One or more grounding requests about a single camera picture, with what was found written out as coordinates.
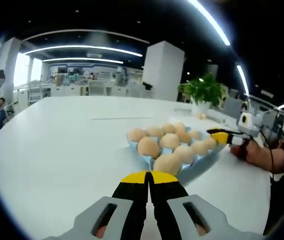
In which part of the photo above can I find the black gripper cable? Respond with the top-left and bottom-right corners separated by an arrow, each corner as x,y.
258,126 -> 277,186

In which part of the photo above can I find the group of beige eggs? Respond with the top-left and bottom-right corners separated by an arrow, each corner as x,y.
127,121 -> 219,176

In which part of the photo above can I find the white table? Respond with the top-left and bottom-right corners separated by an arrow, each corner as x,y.
0,96 -> 272,240

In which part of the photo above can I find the person's right hand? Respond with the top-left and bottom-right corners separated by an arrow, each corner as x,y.
229,140 -> 262,166

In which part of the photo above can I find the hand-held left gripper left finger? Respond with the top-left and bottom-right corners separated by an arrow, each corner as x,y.
73,171 -> 149,240

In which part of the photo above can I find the potted green plant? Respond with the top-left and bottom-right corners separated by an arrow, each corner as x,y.
177,72 -> 229,117

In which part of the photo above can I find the curved ceiling light strip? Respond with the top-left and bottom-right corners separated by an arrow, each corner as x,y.
41,57 -> 124,65
23,44 -> 143,58

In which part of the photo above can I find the black wrist strap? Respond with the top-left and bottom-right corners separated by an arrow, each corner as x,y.
240,139 -> 251,162

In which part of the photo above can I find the short ceiling light strip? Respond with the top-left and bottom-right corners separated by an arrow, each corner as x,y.
236,64 -> 250,95

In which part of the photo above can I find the blue egg tray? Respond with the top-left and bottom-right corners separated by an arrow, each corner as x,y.
126,126 -> 222,183

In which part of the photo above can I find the white office chair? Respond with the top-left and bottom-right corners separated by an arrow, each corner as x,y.
28,81 -> 44,103
88,79 -> 106,96

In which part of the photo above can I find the white office desk row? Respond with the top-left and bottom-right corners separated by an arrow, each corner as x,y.
16,83 -> 145,106

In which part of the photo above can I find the long ceiling light strip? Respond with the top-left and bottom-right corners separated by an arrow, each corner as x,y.
189,0 -> 231,46

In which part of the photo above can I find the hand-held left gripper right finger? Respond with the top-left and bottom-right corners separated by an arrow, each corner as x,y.
149,171 -> 229,240

